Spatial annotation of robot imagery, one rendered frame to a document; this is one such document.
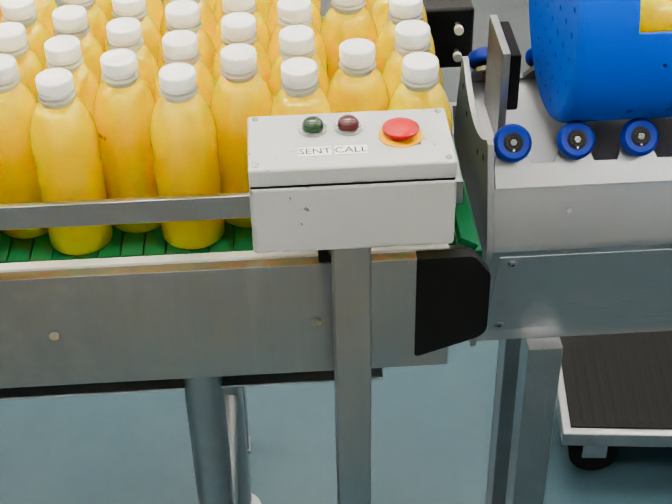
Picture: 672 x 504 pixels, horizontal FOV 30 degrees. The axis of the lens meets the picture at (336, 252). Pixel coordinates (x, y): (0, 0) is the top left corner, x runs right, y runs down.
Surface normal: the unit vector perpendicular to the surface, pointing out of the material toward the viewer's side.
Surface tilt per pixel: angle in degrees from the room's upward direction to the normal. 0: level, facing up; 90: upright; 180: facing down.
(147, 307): 90
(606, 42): 81
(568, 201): 71
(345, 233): 90
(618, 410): 0
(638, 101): 119
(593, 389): 0
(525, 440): 90
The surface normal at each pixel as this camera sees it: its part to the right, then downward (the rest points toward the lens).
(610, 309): 0.04, 0.82
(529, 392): 0.06, 0.61
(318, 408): -0.02, -0.79
